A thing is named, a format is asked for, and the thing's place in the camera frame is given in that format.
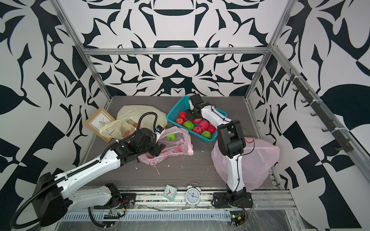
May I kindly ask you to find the small dark red apple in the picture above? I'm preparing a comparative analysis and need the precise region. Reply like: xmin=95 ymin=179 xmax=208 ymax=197
xmin=207 ymin=125 xmax=217 ymax=134

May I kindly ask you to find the white slotted cable duct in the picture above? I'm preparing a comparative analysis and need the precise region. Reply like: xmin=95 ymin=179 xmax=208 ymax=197
xmin=60 ymin=210 xmax=232 ymax=222

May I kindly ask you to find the smooth red apple with stem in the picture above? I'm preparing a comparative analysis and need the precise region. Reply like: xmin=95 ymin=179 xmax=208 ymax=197
xmin=175 ymin=118 xmax=185 ymax=126

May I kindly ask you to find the teal perforated plastic basket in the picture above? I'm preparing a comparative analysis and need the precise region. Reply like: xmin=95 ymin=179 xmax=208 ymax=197
xmin=167 ymin=94 xmax=232 ymax=142

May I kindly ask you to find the pink plastic bag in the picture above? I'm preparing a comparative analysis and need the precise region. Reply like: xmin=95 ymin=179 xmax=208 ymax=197
xmin=138 ymin=127 xmax=194 ymax=166
xmin=211 ymin=137 xmax=280 ymax=191

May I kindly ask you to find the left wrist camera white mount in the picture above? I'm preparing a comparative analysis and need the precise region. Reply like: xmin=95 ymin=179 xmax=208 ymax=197
xmin=156 ymin=125 xmax=164 ymax=135

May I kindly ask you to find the wall hook rail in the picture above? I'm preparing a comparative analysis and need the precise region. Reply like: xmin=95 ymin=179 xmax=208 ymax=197
xmin=287 ymin=73 xmax=354 ymax=153

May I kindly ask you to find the gold framed picture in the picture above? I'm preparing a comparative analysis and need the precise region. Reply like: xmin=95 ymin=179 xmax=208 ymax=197
xmin=84 ymin=108 xmax=115 ymax=142

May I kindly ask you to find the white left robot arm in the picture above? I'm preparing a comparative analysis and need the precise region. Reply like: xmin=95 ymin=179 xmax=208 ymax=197
xmin=32 ymin=126 xmax=165 ymax=227

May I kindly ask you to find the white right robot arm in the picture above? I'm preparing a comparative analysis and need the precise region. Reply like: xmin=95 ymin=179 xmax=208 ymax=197
xmin=186 ymin=94 xmax=246 ymax=199

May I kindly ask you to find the small teal square clock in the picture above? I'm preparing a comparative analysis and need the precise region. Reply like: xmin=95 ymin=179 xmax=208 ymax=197
xmin=163 ymin=185 xmax=177 ymax=201

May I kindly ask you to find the white twin-bell alarm clock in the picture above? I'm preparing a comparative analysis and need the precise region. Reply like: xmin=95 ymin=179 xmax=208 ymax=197
xmin=185 ymin=185 xmax=201 ymax=207

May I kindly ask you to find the green apple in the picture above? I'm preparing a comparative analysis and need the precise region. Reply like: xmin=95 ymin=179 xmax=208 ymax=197
xmin=201 ymin=131 xmax=212 ymax=139
xmin=166 ymin=134 xmax=176 ymax=141
xmin=183 ymin=121 xmax=195 ymax=131

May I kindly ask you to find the yellow plastic bag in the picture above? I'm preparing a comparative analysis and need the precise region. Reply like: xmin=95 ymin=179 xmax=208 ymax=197
xmin=99 ymin=105 xmax=168 ymax=139

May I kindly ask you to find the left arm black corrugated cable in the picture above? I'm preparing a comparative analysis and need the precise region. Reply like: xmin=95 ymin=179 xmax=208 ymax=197
xmin=10 ymin=112 xmax=159 ymax=229

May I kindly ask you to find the pink plastic bag front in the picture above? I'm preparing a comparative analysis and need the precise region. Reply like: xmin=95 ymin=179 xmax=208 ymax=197
xmin=211 ymin=137 xmax=280 ymax=191

